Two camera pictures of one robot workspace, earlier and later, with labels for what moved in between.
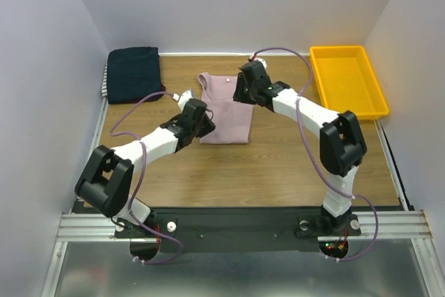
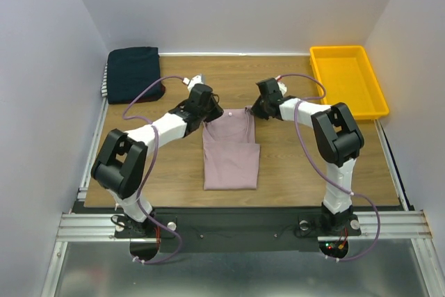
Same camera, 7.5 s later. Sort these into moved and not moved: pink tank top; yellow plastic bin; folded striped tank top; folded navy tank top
Moved: pink tank top
Not moved: folded striped tank top; yellow plastic bin; folded navy tank top
